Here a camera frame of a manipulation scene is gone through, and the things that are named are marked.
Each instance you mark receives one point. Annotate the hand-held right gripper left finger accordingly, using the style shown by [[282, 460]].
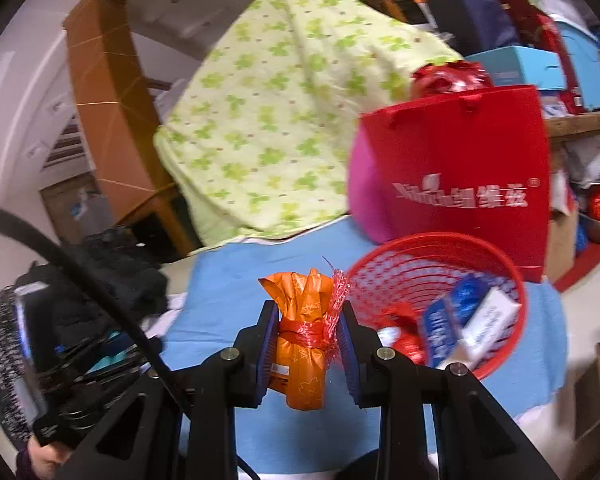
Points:
[[267, 345]]

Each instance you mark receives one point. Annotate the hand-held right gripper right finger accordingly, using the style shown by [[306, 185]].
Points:
[[345, 350]]

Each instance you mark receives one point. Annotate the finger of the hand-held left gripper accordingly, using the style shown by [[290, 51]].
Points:
[[100, 360]]

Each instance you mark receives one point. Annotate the white tissue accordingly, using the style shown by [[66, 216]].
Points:
[[391, 334]]

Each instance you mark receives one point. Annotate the blue and white carton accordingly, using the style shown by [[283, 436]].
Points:
[[445, 325]]

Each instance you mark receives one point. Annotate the red mesh plastic basket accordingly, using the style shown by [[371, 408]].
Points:
[[500, 360]]

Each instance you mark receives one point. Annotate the person's left forearm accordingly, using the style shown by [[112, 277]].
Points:
[[42, 462]]

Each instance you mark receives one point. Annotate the light blue cloth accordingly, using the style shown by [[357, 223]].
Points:
[[220, 285]]

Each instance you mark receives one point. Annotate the white cloth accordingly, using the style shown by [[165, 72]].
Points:
[[167, 315]]

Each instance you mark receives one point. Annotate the black bag pile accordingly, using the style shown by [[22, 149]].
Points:
[[105, 270]]

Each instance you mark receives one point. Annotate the brown wooden door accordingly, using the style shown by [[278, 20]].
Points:
[[70, 210]]

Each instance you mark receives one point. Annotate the green clover print blanket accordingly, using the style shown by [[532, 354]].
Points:
[[280, 125]]

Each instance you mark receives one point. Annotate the red paper bag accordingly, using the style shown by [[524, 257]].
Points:
[[470, 160]]

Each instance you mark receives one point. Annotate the red floor mat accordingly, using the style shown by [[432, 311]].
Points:
[[590, 270]]

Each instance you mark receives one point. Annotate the brown wooden pillar cabinet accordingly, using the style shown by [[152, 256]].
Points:
[[110, 100]]

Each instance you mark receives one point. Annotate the red foil gift wrap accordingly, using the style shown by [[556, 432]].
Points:
[[447, 80]]

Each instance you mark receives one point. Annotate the white plastic bags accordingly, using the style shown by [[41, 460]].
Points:
[[595, 160]]

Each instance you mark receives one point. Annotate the wooden plank shelf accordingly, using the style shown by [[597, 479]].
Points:
[[585, 122]]

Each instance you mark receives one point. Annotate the light blue cardboard box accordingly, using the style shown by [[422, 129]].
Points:
[[520, 65]]

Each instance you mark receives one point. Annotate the navy blue cushion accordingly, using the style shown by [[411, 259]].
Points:
[[470, 5]]

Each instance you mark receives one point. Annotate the dark red box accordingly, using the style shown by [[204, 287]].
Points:
[[525, 20]]

